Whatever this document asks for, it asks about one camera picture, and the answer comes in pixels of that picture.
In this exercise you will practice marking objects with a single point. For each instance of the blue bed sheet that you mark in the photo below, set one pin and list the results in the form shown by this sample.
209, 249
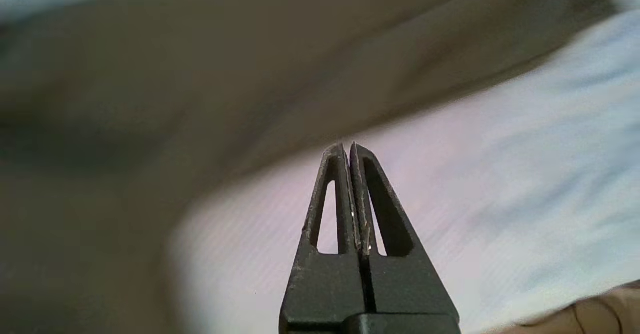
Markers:
500, 184

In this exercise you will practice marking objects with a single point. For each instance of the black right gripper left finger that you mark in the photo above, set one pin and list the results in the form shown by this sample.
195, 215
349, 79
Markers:
322, 284

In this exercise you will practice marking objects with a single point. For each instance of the black garment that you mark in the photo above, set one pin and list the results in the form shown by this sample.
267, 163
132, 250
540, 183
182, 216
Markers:
150, 99

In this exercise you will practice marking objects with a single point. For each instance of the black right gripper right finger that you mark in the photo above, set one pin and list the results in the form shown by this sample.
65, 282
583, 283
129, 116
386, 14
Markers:
407, 284

